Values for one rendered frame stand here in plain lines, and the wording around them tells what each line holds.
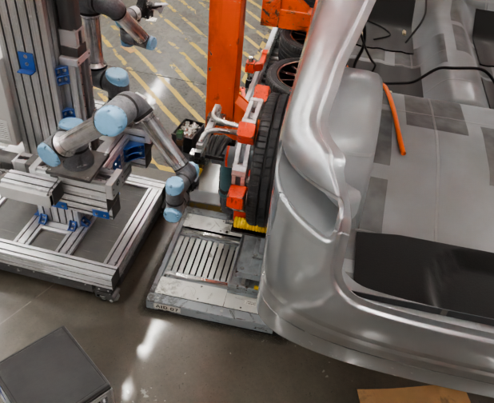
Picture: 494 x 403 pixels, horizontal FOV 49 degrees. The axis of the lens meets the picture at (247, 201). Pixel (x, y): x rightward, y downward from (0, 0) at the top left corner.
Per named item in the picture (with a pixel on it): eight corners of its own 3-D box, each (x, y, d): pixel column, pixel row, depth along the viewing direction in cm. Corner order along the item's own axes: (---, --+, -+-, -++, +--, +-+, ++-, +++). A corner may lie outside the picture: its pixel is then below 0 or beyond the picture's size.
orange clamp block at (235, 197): (245, 197, 250) (242, 210, 243) (229, 194, 251) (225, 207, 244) (247, 186, 245) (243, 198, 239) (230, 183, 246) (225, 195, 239)
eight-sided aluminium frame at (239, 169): (240, 234, 266) (248, 143, 230) (226, 231, 266) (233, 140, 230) (259, 169, 306) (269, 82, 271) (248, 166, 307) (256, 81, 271)
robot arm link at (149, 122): (122, 88, 229) (189, 177, 247) (108, 100, 221) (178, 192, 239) (140, 77, 222) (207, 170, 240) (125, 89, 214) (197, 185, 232)
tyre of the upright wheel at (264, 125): (309, 145, 219) (322, 76, 270) (252, 136, 222) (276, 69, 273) (288, 261, 261) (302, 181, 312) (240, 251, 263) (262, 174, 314)
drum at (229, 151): (251, 177, 267) (253, 154, 258) (209, 169, 269) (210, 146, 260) (256, 161, 278) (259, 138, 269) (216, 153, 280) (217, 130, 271)
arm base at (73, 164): (55, 167, 255) (52, 150, 249) (70, 149, 266) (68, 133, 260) (85, 174, 253) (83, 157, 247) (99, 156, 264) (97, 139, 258)
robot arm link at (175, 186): (173, 169, 231) (174, 188, 238) (161, 183, 223) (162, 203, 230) (190, 173, 229) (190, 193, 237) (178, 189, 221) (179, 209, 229)
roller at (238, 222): (284, 239, 279) (285, 231, 275) (228, 228, 282) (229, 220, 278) (285, 231, 283) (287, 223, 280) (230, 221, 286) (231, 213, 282)
